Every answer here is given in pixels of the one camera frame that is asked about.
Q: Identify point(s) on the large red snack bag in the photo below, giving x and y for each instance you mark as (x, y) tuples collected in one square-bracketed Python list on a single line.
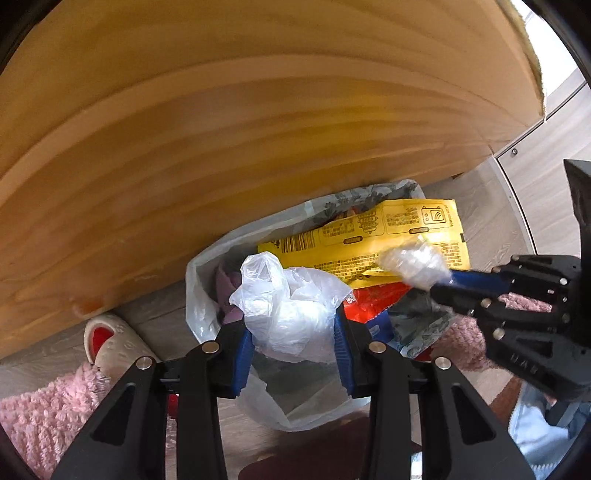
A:
[(374, 300)]

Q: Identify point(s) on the yellow snack packet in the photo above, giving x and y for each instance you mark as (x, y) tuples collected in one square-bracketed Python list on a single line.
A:
[(351, 240)]

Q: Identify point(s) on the cream slipper red lining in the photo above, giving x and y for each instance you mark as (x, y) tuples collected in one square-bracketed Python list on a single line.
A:
[(120, 341)]

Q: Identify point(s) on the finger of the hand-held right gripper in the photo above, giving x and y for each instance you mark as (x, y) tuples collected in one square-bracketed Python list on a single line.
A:
[(466, 300), (480, 280)]

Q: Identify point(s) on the clear plastic wrap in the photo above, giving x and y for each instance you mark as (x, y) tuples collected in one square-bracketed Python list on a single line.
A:
[(415, 263)]

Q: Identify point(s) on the beige door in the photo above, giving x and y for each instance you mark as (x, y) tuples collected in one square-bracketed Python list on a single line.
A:
[(545, 175)]

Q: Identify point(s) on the knotted purple cloth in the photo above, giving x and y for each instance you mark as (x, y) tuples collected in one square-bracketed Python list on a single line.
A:
[(226, 286)]

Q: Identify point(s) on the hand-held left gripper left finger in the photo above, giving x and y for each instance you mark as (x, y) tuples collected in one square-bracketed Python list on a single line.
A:
[(242, 364)]

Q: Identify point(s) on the person's light blue pyjamas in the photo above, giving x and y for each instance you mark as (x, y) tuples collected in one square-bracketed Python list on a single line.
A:
[(535, 434)]

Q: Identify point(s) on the pink fluffy rug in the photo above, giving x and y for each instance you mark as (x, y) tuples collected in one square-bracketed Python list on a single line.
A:
[(461, 337)]

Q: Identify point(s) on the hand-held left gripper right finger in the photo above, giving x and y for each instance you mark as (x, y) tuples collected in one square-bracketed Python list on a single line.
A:
[(344, 364)]

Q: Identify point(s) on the white plastic bag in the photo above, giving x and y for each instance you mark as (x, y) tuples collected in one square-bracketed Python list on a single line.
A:
[(291, 309)]

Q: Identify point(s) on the translucent plastic bin bag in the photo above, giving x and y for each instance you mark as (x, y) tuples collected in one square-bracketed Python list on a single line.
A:
[(203, 295)]

